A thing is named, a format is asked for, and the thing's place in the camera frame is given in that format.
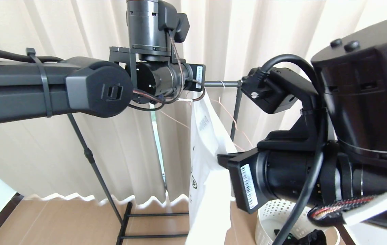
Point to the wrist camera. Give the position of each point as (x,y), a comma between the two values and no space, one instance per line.
(183,27)
(275,92)

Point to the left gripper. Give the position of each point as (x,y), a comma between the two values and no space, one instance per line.
(166,80)

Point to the beige curtain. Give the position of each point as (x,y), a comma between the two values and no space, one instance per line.
(44,160)

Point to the white laundry basket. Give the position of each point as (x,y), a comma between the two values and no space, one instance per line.
(268,217)

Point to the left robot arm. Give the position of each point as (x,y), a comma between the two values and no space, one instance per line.
(27,92)

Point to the black knit garment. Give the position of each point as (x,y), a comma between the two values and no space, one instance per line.
(316,238)

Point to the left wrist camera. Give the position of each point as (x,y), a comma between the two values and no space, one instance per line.
(183,27)

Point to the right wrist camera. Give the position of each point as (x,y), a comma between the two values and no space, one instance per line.
(275,92)

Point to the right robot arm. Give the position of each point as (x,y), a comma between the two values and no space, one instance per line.
(367,85)

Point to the pink clothes hanger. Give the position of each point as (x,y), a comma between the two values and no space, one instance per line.
(229,116)
(174,119)

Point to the white printed t-shirt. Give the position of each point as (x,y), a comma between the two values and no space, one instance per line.
(207,190)

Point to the black clothes rack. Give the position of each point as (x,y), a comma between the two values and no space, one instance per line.
(93,166)

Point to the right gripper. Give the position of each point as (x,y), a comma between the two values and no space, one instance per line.
(282,177)

